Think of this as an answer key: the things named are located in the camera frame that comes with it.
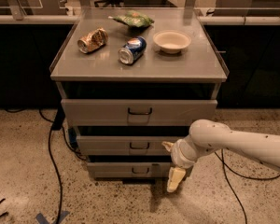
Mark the white paper bowl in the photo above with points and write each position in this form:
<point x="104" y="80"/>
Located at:
<point x="171" y="41"/>

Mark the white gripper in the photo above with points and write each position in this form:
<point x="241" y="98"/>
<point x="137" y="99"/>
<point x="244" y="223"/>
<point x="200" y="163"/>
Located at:
<point x="177" y="154"/>

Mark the blue pepsi can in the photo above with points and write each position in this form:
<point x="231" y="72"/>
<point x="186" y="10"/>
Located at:
<point x="132" y="50"/>

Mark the grey top drawer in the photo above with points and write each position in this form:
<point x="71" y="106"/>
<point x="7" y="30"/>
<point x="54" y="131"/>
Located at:
<point x="113" y="112"/>

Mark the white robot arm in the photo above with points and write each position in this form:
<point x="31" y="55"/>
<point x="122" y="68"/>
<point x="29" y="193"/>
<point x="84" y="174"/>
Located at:
<point x="206" y="137"/>

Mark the grey drawer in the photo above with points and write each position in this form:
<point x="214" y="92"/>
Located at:
<point x="129" y="169"/>
<point x="113" y="112"/>
<point x="124" y="145"/>

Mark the green chip bag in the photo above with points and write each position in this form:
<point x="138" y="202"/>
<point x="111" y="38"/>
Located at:
<point x="133" y="19"/>

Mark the blue tape cross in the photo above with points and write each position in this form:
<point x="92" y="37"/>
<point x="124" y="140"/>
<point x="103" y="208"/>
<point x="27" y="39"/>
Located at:
<point x="41" y="219"/>

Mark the grey bottom drawer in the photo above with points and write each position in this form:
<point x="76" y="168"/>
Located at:
<point x="129" y="169"/>

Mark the grey drawer cabinet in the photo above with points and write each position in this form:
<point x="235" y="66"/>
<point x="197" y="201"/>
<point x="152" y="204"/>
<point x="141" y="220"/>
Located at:
<point x="195" y="73"/>

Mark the crushed gold soda can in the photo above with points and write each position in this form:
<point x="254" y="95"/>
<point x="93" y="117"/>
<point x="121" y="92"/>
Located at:
<point x="93" y="41"/>

